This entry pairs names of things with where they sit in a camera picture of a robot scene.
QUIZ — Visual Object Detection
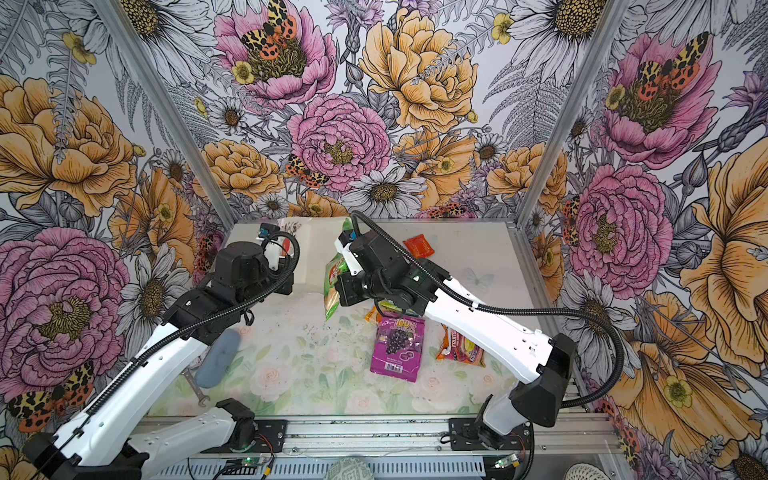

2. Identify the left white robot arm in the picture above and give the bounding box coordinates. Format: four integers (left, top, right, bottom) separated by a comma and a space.
22, 223, 301, 479

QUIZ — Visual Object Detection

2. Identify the grey oval case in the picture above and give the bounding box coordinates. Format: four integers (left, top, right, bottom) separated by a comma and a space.
195, 329, 241, 389

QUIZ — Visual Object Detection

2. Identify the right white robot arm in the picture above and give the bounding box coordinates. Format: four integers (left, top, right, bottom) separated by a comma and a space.
335, 211, 625, 450

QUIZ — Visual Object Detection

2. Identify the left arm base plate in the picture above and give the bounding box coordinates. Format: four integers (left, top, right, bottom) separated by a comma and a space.
203, 419, 288, 454

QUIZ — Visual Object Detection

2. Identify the floral table mat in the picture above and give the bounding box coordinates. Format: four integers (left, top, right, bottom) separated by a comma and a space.
150, 294, 516, 416

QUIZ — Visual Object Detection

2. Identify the white paper bag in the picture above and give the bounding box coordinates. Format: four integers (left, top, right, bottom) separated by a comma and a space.
278, 217, 348, 293

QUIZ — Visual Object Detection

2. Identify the red orange snack packet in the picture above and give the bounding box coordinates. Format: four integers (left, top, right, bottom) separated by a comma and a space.
436, 325, 485, 367

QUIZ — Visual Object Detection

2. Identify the green chips bag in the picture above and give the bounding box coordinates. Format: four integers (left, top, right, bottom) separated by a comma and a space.
323, 251, 349, 321

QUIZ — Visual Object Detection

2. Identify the purple grape candy pouch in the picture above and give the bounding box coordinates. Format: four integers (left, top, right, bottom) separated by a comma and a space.
370, 313, 425, 383

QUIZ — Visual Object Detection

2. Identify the metal wrench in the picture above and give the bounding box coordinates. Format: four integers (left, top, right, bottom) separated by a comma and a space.
182, 368, 210, 407

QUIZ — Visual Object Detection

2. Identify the aluminium front rail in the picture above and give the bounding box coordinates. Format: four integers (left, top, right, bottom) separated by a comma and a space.
131, 413, 622, 460

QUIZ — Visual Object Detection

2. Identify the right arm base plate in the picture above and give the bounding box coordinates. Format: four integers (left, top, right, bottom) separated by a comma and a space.
441, 417, 534, 452

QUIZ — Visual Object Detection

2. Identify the green yellow candy packet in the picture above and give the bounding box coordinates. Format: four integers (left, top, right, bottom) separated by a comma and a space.
375, 299, 416, 318

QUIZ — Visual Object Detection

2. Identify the small red sachet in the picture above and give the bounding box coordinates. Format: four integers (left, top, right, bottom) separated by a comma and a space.
403, 234, 435, 259

